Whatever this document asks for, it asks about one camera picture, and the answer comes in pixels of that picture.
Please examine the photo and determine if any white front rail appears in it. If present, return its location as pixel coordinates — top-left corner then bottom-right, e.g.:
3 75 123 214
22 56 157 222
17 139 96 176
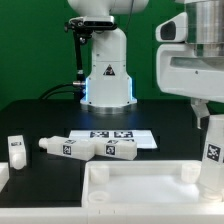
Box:
0 207 224 224

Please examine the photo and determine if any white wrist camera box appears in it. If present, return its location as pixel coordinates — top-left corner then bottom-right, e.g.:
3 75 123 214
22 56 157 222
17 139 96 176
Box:
155 12 188 43

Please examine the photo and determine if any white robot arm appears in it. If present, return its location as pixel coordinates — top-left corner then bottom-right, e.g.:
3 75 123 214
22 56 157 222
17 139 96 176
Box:
67 0 224 120

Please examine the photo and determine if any white left corner block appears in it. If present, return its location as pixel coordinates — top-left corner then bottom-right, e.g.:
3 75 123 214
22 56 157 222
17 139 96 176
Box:
0 162 9 192

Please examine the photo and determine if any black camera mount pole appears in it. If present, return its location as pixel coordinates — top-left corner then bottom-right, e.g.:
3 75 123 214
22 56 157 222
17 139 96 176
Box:
73 32 85 82

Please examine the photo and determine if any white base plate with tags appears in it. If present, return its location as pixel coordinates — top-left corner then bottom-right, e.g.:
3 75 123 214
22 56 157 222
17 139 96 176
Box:
69 130 157 149

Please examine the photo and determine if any black camera on mount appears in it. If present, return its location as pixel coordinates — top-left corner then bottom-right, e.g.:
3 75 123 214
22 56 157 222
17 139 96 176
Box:
64 16 117 33

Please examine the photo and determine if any white desk top panel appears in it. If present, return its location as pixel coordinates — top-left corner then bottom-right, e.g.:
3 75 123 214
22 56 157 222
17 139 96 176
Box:
81 160 224 208

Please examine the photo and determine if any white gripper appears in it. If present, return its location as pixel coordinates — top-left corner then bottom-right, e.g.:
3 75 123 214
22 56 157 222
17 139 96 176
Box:
156 44 224 129

